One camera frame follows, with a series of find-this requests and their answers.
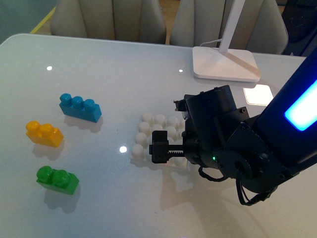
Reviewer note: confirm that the beige right chair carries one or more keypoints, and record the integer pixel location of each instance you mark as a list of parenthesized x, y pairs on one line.
[(260, 28)]

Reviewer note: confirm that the beige left chair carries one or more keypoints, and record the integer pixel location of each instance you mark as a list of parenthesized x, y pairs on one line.
[(123, 20)]

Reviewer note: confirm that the beige chair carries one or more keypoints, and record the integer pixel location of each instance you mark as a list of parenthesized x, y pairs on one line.
[(260, 28), (123, 20)]

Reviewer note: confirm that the green two-stud block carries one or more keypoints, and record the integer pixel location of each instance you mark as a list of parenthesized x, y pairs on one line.
[(57, 180)]

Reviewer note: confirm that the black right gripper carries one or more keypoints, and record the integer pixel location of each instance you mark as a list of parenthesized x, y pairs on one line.
[(211, 117)]

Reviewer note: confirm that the yellow two-stud block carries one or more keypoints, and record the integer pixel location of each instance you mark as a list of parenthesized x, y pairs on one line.
[(44, 134)]

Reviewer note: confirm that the blue three-stud block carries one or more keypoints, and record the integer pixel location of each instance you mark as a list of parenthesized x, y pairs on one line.
[(78, 108)]

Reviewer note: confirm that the white desk lamp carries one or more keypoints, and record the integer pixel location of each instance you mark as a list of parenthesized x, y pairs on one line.
[(225, 63)]

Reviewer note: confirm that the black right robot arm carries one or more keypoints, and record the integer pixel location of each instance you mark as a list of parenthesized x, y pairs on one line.
[(260, 152)]

